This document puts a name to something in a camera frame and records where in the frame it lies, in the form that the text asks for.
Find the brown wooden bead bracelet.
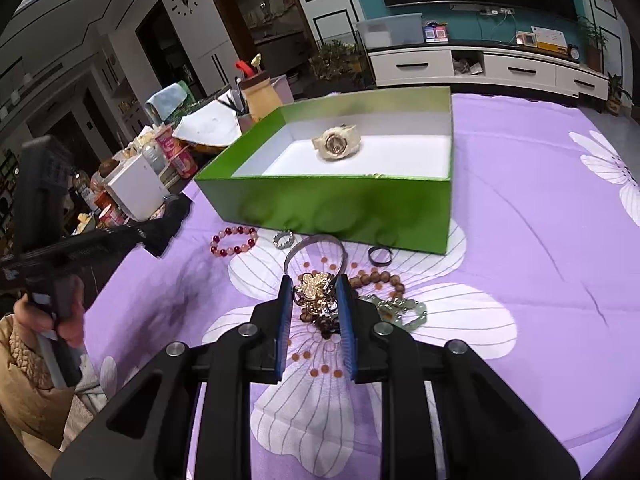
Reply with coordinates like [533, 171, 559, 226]
[348, 268, 407, 297]

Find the green white cardboard box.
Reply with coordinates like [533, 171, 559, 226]
[195, 87, 454, 255]

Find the cream wrist watch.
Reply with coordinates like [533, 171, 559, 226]
[311, 125, 361, 162]

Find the white fan-shaped paper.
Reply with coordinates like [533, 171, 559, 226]
[172, 100, 242, 148]

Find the white small box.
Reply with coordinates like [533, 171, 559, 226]
[104, 155, 169, 222]

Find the clear storage bin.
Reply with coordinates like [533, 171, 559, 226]
[357, 13, 424, 50]

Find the potted green plant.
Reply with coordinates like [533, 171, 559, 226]
[305, 40, 368, 98]

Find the purple floral tablecloth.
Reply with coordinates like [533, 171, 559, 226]
[86, 94, 639, 474]

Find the silver chain bracelet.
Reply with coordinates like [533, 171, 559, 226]
[359, 294, 430, 334]

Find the white tv cabinet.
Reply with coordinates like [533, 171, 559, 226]
[369, 46, 608, 101]

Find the left hand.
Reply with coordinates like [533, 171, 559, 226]
[13, 275, 85, 351]

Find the red bead bracelet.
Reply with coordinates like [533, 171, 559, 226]
[209, 224, 260, 258]

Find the pink snack carton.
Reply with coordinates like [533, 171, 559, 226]
[154, 126, 198, 179]

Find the grey headband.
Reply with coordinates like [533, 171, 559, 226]
[283, 234, 348, 286]

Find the gold jewelry piece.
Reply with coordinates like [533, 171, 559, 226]
[293, 272, 335, 314]

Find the pink pen holder cup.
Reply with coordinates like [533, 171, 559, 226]
[238, 114, 255, 133]

